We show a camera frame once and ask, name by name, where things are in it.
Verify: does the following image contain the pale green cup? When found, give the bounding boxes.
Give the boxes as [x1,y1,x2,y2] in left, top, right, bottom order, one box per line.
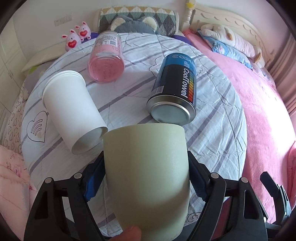
[103,123,190,240]

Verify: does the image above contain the white paper cup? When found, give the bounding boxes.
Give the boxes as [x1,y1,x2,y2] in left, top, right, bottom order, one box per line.
[42,70,108,155]

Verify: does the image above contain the pink clear plastic cup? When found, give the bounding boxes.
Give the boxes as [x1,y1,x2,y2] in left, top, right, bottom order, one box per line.
[87,31,125,83]

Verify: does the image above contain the operator thumb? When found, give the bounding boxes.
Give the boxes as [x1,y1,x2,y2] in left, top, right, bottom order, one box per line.
[110,226,142,241]

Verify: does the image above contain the folded pink floral quilt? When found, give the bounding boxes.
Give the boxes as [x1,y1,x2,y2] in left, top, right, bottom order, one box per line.
[1,146,38,240]

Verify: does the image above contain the pink fleece blanket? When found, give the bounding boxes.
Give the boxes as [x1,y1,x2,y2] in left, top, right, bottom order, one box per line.
[183,30,295,222]

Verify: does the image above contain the heart pattern bed sheet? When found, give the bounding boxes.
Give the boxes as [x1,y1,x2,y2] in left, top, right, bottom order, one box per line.
[1,83,29,155]

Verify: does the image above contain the blue black CoolTowel can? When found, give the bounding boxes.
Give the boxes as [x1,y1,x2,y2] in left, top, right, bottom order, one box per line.
[147,53,197,126]

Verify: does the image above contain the striped light blue quilt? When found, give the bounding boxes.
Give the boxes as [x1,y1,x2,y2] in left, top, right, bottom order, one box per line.
[21,33,247,188]

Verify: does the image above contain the grey flower pillow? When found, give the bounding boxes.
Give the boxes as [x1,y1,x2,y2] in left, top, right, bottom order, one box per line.
[24,65,48,94]

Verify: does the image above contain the pink curtain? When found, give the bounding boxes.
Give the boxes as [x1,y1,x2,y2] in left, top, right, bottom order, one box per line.
[269,34,296,116]

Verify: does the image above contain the cream wardrobe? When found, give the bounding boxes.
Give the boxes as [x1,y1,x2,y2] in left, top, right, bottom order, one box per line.
[0,21,26,130]

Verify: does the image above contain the cream bedside shelf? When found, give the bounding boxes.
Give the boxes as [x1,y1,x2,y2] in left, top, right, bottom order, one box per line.
[21,43,66,73]

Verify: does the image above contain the blue cartoon pillow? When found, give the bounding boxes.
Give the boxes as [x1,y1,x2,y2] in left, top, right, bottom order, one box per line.
[198,29,253,69]

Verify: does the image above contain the front pink bunny toy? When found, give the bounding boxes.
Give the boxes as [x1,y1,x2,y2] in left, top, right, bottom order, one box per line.
[61,29,82,52]

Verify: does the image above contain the pink bunny toy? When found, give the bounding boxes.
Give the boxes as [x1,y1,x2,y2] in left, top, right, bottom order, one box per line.
[75,21,91,42]
[61,29,82,52]

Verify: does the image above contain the white pink plush dog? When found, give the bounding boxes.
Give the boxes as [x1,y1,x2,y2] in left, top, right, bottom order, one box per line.
[201,24,265,68]

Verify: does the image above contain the rear pink bunny toy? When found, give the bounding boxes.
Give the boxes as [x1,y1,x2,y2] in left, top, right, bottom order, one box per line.
[75,21,91,42]

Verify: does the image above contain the purple pillow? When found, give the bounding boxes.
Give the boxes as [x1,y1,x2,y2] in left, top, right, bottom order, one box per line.
[172,35,192,45]

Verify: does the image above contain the grey cat plush cushion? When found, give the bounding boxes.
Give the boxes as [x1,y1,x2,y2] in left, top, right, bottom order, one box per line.
[109,16,161,35]

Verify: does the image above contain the cream wooden bed headboard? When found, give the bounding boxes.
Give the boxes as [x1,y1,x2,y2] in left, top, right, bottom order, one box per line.
[179,1,275,69]

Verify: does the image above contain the quilted diamond pattern headboard cover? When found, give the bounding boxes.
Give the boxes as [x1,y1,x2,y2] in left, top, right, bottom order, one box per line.
[93,6,179,37]

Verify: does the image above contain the white wall socket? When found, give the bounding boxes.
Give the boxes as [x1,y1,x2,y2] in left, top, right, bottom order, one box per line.
[54,14,73,27]

